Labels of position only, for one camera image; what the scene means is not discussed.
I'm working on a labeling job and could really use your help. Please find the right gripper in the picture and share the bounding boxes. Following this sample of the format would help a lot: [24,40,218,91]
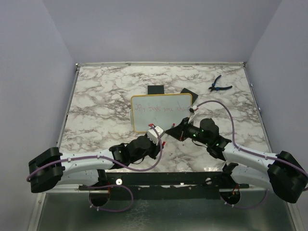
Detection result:
[166,117,210,146]

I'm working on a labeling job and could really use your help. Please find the red and white marker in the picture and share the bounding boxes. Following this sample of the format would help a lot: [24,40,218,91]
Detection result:
[162,123,175,147]

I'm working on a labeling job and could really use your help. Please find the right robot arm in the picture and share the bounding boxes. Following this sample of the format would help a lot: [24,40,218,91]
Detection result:
[166,117,308,203]

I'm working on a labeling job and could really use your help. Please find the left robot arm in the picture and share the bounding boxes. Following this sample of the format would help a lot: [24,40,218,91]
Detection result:
[26,135,165,193]

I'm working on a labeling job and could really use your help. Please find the yellow framed whiteboard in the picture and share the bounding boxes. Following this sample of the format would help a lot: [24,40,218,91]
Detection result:
[130,93,193,133]

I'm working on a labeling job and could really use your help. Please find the black square block right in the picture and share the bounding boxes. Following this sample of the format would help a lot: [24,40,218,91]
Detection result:
[179,88,199,106]

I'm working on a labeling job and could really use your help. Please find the black square block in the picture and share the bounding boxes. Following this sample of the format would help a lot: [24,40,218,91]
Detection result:
[179,88,199,106]
[147,85,165,95]

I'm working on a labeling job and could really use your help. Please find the black square block left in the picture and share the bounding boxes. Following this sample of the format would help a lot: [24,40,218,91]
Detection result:
[147,85,165,95]

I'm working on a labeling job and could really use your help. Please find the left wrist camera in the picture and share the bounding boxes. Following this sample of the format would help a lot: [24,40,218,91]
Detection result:
[146,124,165,145]

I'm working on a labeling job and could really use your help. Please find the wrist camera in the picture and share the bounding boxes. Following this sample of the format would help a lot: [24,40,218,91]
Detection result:
[146,124,165,145]
[188,105,199,123]

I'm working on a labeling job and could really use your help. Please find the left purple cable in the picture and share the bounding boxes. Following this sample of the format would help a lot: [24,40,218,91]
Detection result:
[26,124,162,182]

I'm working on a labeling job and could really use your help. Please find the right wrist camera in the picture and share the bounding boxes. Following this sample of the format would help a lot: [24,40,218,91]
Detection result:
[188,105,199,123]

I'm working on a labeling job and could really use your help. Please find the metal table frame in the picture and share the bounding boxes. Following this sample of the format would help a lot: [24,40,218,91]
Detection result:
[36,62,304,231]

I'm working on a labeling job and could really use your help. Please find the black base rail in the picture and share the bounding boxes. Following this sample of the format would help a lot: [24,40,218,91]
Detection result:
[89,171,248,200]

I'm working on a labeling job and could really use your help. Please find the blue handled pliers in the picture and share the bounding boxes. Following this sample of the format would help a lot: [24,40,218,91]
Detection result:
[208,75,233,92]

